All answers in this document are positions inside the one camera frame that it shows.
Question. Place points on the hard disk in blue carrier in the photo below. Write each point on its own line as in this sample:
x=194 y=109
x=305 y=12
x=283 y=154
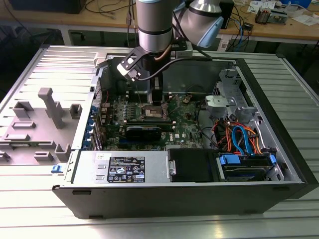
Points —
x=239 y=174

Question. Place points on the green motherboard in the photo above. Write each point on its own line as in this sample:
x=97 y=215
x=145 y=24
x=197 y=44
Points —
x=184 y=124

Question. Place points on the small black adapter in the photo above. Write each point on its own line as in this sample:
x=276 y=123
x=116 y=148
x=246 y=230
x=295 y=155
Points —
x=248 y=26

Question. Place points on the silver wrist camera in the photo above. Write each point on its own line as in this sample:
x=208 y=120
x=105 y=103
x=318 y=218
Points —
x=183 y=51

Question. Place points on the copper coil transformer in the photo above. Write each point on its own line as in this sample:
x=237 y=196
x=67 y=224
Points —
x=262 y=16

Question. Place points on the grey metal bracket plate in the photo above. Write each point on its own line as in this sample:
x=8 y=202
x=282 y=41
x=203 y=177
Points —
x=211 y=102

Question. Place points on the white paper sheet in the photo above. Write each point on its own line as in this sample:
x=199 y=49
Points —
x=305 y=19

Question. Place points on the black graphics card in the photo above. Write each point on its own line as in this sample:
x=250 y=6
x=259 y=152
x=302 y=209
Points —
x=143 y=135

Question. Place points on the printed white leaflet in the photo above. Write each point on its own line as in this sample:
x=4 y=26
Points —
x=261 y=5

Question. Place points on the blue plastic clip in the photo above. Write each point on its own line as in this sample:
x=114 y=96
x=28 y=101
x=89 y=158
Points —
x=56 y=169

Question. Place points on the blue plastic card latch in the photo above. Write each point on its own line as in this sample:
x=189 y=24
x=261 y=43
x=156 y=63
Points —
x=94 y=109

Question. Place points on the tall black box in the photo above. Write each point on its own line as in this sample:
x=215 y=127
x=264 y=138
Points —
x=228 y=15

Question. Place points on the round coin cell battery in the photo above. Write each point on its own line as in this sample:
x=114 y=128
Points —
x=186 y=100

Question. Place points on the silver power supply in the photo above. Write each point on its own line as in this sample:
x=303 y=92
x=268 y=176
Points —
x=87 y=171

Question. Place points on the green RAM stick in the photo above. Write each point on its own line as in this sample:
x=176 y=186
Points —
x=22 y=145

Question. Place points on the black computer box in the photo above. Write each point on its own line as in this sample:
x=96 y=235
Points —
x=49 y=6

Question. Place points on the green electronics box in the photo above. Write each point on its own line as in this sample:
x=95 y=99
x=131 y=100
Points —
x=278 y=18

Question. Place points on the wooden workbench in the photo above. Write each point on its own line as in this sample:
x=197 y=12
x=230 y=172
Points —
x=37 y=20
x=286 y=31

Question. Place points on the perforated metal drive cage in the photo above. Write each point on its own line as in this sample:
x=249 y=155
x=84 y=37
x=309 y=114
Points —
x=225 y=74

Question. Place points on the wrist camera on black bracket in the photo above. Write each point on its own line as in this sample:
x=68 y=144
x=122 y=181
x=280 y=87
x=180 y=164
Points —
x=132 y=59

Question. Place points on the CPU socket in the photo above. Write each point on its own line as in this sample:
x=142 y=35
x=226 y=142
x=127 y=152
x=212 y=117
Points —
x=142 y=112

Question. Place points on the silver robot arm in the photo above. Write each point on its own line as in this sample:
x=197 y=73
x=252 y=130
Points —
x=154 y=15

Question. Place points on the grey parts rack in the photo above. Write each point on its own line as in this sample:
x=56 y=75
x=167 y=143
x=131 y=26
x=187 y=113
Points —
x=37 y=139

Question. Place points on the black RAM slot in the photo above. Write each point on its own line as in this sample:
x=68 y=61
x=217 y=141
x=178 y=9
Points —
x=145 y=93
x=149 y=123
x=149 y=120
x=145 y=96
x=145 y=101

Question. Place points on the black PC case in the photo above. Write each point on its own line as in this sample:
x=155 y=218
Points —
x=174 y=201

